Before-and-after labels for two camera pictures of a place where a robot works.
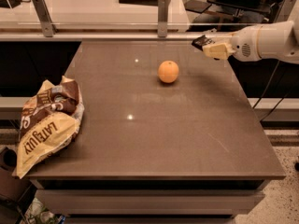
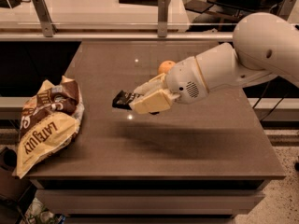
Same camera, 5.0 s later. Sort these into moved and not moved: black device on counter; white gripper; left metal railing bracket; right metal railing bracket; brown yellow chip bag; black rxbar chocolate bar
Moved: white gripper; black rxbar chocolate bar
Not moved: brown yellow chip bag; right metal railing bracket; black device on counter; left metal railing bracket
